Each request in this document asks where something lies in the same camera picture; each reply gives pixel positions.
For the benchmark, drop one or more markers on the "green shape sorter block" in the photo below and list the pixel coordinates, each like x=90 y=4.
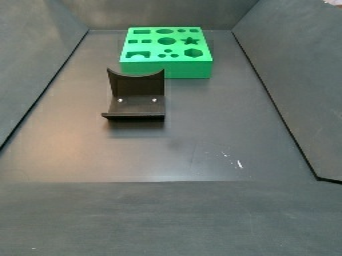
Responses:
x=175 y=49

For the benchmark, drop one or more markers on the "black curved holder bracket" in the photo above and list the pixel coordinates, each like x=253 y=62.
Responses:
x=138 y=96

